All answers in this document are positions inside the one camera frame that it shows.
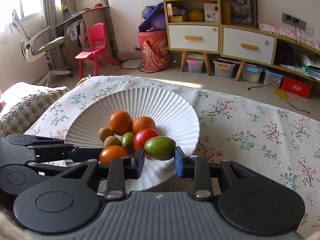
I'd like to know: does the floral tablecloth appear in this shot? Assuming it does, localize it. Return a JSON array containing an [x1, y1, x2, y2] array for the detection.
[[27, 76, 319, 237]]

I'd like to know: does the purple toy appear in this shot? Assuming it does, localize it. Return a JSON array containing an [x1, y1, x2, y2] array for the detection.
[[138, 2, 167, 32]]

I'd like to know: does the red plastic chair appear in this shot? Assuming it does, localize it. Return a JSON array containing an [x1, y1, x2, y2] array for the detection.
[[75, 22, 123, 79]]

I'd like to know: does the brown kiwi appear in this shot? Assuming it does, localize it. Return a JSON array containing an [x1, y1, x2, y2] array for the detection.
[[104, 136, 121, 148], [98, 127, 114, 142]]

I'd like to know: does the low wooden tv cabinet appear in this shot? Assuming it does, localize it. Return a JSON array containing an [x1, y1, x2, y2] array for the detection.
[[257, 21, 320, 91]]

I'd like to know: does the white ribbed plate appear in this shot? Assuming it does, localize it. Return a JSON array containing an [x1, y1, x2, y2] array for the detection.
[[64, 87, 201, 192]]

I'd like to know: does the white small box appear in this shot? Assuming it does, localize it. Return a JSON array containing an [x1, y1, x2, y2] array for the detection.
[[204, 3, 219, 22]]

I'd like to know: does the small orange mandarin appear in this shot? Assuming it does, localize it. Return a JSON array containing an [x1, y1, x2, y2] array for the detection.
[[132, 116, 156, 133]]

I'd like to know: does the red tomato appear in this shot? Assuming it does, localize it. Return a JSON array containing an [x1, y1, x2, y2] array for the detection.
[[133, 128, 160, 150]]

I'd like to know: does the large green jujube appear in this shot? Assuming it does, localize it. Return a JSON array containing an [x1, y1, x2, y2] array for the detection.
[[144, 136, 176, 161]]

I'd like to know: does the red box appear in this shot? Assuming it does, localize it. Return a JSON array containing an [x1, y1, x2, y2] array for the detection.
[[281, 77, 311, 98]]

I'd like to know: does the cat picture frame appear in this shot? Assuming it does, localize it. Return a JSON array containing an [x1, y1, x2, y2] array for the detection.
[[225, 0, 258, 28]]

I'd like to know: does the storage box blue lid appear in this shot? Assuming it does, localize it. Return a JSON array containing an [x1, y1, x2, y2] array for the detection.
[[242, 65, 264, 83], [264, 69, 284, 88]]

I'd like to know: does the clear storage box pink label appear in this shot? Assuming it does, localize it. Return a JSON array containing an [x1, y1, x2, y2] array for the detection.
[[187, 59, 204, 73]]

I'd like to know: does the large orange mandarin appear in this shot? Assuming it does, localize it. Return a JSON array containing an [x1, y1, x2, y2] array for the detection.
[[109, 111, 133, 136]]

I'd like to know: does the woven sofa blanket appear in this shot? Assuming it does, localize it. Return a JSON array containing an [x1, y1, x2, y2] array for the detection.
[[1, 82, 69, 137]]

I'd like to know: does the red toy bucket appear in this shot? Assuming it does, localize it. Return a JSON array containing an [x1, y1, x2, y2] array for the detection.
[[138, 30, 171, 73]]

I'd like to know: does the wooden shelf cabinet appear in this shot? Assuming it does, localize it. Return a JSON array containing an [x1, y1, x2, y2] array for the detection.
[[163, 0, 277, 80]]

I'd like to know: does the wooden desk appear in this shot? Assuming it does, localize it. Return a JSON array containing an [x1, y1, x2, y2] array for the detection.
[[56, 0, 114, 68]]

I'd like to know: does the small green jujube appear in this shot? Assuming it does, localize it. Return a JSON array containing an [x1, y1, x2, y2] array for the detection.
[[121, 132, 135, 154]]

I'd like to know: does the clear storage box orange handle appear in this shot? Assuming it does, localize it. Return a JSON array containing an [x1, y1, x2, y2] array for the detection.
[[213, 58, 236, 79]]

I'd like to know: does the orange tomato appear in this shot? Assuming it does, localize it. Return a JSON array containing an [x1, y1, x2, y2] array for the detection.
[[99, 145, 127, 164]]

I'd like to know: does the wall power outlet strip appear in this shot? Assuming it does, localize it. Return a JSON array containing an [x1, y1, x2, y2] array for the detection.
[[281, 12, 306, 31]]

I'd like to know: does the white office chair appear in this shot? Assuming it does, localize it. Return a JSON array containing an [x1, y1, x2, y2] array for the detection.
[[9, 10, 74, 87]]

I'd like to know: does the yellow pumpkin ornament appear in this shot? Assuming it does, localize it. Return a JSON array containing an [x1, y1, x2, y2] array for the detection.
[[188, 9, 204, 22]]

